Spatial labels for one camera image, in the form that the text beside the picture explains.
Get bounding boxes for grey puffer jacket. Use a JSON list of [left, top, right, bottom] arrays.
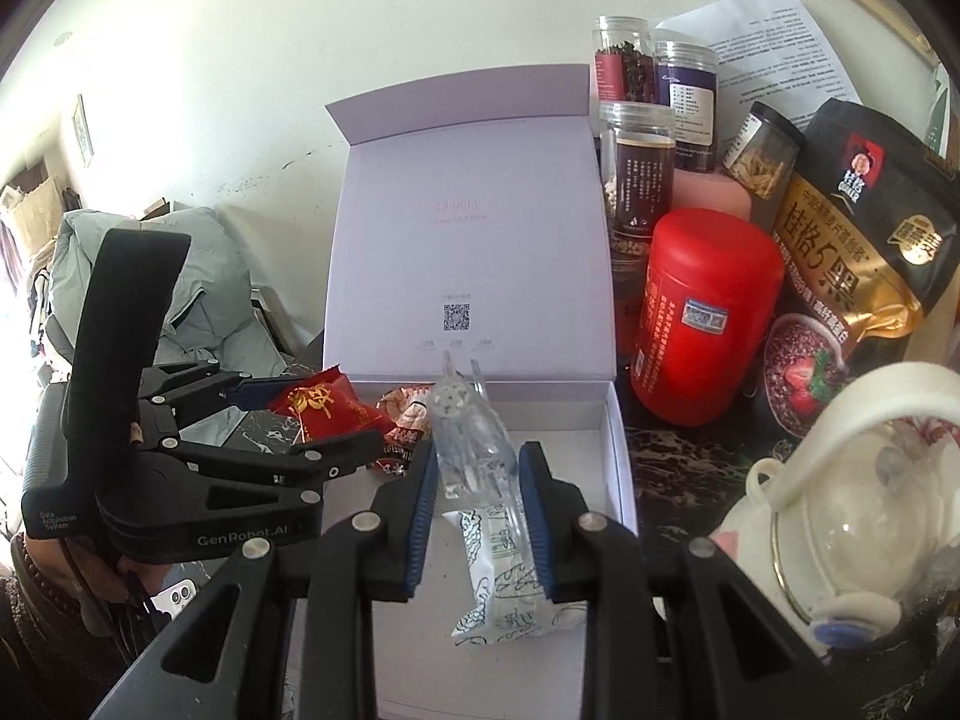
[[49, 206, 316, 383]]

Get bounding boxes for red gold candy packet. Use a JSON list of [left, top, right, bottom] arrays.
[[268, 367, 376, 442]]

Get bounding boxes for person's left forearm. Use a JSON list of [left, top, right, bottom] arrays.
[[0, 536, 113, 720]]

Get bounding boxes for red tin canister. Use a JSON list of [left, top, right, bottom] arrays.
[[630, 208, 785, 425]]

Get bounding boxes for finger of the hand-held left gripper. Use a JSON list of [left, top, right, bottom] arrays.
[[139, 360, 301, 428], [150, 431, 385, 500]]

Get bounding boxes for clear jar purple label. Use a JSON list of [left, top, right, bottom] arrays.
[[652, 41, 721, 173]]

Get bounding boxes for white cartoon kettle bottle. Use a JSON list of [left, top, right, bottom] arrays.
[[709, 360, 960, 653]]

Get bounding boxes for small wall frame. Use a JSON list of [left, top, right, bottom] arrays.
[[71, 94, 95, 167]]

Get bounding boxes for printed paper sheet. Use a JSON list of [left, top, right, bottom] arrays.
[[656, 0, 863, 117]]

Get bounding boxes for white smartphone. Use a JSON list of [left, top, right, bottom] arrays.
[[154, 579, 197, 616]]

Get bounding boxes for clear jar dark label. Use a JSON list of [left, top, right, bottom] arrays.
[[598, 101, 676, 230]]

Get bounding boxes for black oat bag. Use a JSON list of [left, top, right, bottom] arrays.
[[761, 97, 953, 440]]

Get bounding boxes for brown cereal snack packet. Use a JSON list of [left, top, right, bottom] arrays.
[[375, 384, 436, 477]]

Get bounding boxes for clear jar dried flowers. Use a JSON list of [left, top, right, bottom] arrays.
[[590, 15, 661, 106]]

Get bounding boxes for person's left hand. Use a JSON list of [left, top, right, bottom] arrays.
[[45, 540, 155, 610]]

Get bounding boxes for clear jar beige beans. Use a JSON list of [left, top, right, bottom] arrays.
[[611, 229, 653, 361]]

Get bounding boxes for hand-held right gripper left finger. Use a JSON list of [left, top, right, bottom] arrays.
[[90, 439, 443, 720]]

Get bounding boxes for beige chair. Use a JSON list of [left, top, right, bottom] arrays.
[[247, 281, 301, 361]]

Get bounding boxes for lavender gift box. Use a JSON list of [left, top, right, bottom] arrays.
[[322, 64, 638, 720]]

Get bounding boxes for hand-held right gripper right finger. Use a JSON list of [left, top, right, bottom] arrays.
[[517, 441, 833, 720]]

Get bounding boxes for clear plastic bottle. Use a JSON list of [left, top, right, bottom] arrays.
[[431, 351, 535, 563]]

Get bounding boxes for black lid jar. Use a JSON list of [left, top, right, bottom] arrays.
[[721, 101, 807, 200]]

